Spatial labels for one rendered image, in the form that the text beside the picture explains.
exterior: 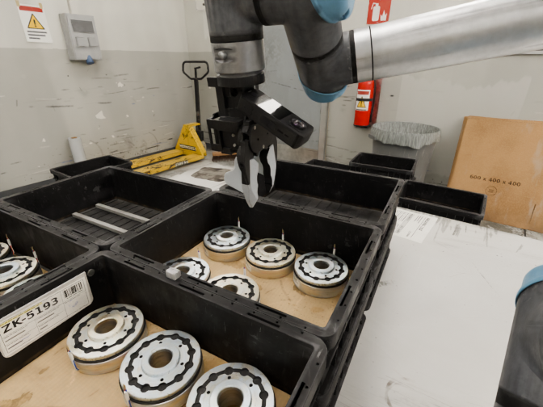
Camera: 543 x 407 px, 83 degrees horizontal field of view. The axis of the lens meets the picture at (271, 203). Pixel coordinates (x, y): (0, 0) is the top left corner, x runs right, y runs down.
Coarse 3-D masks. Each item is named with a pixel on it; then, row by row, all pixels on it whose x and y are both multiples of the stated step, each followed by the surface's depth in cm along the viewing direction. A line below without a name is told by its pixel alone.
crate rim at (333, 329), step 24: (216, 192) 74; (168, 216) 63; (312, 216) 64; (120, 240) 54; (144, 264) 48; (360, 264) 48; (216, 288) 43; (264, 312) 39; (336, 312) 39; (336, 336) 37
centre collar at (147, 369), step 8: (160, 344) 42; (168, 344) 42; (152, 352) 41; (176, 352) 41; (144, 360) 40; (176, 360) 40; (144, 368) 39; (152, 368) 39; (160, 368) 39; (168, 368) 39; (152, 376) 38; (160, 376) 38
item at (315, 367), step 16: (96, 256) 50; (112, 256) 50; (64, 272) 46; (144, 272) 46; (160, 272) 46; (32, 288) 43; (176, 288) 43; (192, 288) 43; (0, 304) 40; (16, 304) 41; (224, 304) 40; (240, 304) 40; (256, 320) 38; (272, 320) 38; (288, 336) 36; (304, 336) 35; (320, 352) 33; (320, 368) 32; (304, 384) 30; (288, 400) 29; (304, 400) 29
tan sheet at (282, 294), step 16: (192, 256) 67; (224, 272) 62; (240, 272) 62; (272, 288) 58; (288, 288) 58; (272, 304) 54; (288, 304) 54; (304, 304) 54; (320, 304) 54; (304, 320) 51; (320, 320) 51
